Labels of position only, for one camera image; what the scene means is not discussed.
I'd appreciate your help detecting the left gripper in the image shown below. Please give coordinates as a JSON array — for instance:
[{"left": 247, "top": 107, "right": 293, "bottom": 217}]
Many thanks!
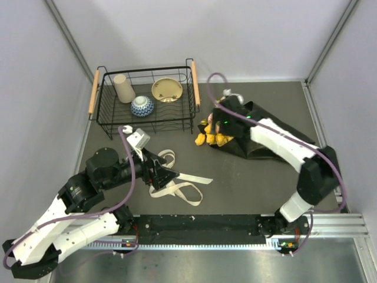
[{"left": 102, "top": 146, "right": 180, "bottom": 190}]

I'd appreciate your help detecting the pink and yellow flower bouquet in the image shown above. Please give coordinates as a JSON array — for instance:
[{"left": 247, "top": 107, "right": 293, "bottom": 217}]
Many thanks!
[{"left": 194, "top": 113, "right": 234, "bottom": 147}]

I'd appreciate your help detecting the white printed ribbon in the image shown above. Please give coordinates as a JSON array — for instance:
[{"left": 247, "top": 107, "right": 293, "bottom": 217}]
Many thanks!
[{"left": 148, "top": 149, "right": 214, "bottom": 206}]

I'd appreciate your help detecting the black wrapping paper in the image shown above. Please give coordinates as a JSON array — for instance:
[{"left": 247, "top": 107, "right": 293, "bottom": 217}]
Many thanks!
[{"left": 210, "top": 102, "right": 317, "bottom": 168}]

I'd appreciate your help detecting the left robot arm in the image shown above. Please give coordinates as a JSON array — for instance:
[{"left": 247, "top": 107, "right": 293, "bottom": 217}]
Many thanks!
[{"left": 2, "top": 147, "right": 180, "bottom": 280}]

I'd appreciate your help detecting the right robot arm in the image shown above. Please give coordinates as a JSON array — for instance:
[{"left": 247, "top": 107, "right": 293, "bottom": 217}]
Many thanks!
[{"left": 204, "top": 95, "right": 340, "bottom": 233}]

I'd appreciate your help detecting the blue white patterned bowl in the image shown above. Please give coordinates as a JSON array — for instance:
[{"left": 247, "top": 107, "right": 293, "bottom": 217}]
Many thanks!
[{"left": 131, "top": 96, "right": 154, "bottom": 117}]

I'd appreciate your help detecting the cream floral plate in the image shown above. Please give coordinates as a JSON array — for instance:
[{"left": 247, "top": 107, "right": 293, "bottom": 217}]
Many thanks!
[{"left": 151, "top": 77, "right": 183, "bottom": 103}]

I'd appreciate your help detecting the beige paper cup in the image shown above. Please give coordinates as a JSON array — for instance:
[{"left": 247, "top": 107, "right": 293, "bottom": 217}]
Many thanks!
[{"left": 113, "top": 74, "right": 135, "bottom": 104}]

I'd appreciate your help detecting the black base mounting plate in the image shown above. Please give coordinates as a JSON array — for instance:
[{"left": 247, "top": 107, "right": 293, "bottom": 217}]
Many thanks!
[{"left": 129, "top": 214, "right": 313, "bottom": 245}]

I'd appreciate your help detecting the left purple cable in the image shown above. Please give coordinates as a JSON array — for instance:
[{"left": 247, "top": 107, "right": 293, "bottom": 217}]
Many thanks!
[{"left": 2, "top": 126, "right": 139, "bottom": 271}]

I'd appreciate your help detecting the purple cable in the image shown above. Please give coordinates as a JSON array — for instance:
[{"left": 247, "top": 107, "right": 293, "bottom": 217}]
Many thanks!
[
  {"left": 207, "top": 72, "right": 348, "bottom": 256},
  {"left": 2, "top": 126, "right": 139, "bottom": 271}
]

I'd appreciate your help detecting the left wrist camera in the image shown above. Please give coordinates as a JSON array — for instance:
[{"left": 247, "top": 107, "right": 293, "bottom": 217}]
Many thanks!
[{"left": 126, "top": 128, "right": 150, "bottom": 159}]

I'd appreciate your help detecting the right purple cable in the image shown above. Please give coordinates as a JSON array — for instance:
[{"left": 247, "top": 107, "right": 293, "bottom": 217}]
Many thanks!
[{"left": 207, "top": 72, "right": 348, "bottom": 256}]

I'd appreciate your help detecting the black wire dish rack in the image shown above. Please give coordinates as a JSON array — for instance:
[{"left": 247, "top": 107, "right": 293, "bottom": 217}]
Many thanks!
[{"left": 88, "top": 58, "right": 200, "bottom": 138}]

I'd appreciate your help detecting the grey slotted cable duct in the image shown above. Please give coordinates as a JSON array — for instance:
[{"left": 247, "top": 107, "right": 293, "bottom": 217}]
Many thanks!
[{"left": 82, "top": 235, "right": 295, "bottom": 251}]

